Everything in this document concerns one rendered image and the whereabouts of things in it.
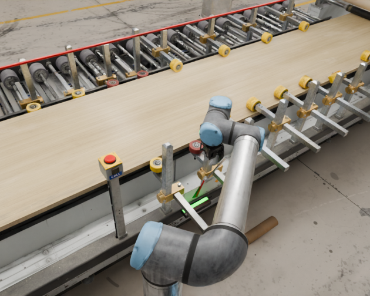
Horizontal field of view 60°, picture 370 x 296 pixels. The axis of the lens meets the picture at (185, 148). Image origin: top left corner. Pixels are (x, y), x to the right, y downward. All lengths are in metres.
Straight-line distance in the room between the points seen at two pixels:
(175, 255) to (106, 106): 1.44
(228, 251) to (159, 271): 0.16
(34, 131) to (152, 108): 0.68
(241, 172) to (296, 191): 1.97
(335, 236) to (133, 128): 1.74
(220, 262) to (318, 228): 2.04
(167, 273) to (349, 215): 2.32
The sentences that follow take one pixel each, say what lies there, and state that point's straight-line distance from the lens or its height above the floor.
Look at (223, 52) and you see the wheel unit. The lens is 2.59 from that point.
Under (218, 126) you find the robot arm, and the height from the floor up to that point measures 1.36.
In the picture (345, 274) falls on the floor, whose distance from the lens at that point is 2.64.
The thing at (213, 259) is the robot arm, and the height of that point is 1.44.
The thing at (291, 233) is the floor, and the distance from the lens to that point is 2.65.
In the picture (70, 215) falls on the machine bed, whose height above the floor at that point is 0.75.
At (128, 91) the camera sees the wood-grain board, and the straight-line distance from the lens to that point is 2.17.
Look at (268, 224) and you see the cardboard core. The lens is 2.54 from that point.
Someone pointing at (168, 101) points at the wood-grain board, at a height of 0.90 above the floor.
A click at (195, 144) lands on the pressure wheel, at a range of 1.76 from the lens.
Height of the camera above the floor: 2.11
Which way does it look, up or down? 44 degrees down
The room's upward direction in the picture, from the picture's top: 4 degrees clockwise
